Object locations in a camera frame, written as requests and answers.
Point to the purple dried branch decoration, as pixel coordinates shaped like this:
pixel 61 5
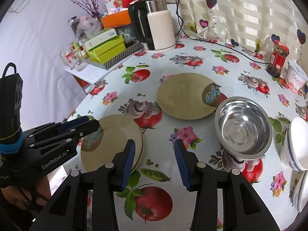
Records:
pixel 81 2

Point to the orange box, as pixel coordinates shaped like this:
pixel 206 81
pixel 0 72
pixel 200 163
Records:
pixel 115 19

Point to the white and green small box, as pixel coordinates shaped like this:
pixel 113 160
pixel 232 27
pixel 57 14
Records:
pixel 101 37

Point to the white electric kettle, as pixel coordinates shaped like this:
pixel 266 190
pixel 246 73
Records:
pixel 160 28

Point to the dark lidded bottle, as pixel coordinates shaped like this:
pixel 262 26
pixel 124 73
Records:
pixel 73 25

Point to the floral fruit print tablecloth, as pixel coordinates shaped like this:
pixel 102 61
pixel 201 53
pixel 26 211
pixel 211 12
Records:
pixel 187 62

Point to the clear glass cup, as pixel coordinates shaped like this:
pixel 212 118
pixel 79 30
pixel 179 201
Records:
pixel 77 63

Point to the glass jar with red label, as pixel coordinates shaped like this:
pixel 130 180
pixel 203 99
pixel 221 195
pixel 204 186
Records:
pixel 278 60

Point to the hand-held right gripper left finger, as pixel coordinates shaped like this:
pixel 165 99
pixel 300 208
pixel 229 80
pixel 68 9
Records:
pixel 128 166

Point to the stainless steel bowl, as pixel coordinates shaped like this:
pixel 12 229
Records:
pixel 243 127

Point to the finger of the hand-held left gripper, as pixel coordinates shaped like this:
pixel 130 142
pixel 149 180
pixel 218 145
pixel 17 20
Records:
pixel 77 122
pixel 79 133

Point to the cream curtain with heart print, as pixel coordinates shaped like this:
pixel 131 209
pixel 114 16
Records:
pixel 240 7

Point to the white paper sheet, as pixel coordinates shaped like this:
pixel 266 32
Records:
pixel 89 75

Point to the clear plastic bag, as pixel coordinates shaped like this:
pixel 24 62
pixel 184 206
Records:
pixel 89 27

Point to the white yogurt tub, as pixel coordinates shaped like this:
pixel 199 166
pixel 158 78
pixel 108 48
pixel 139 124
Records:
pixel 297 79

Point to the white bowl with blue stripe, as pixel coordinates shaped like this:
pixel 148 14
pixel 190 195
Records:
pixel 302 192
pixel 297 144

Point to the person's left hand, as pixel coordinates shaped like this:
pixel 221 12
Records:
pixel 12 197

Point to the tan plate with fish print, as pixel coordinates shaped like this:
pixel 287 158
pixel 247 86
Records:
pixel 143 146
pixel 113 137
pixel 182 96

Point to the striped tray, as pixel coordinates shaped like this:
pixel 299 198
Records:
pixel 120 57

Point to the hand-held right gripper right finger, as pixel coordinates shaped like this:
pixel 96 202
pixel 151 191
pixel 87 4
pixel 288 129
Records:
pixel 181 166

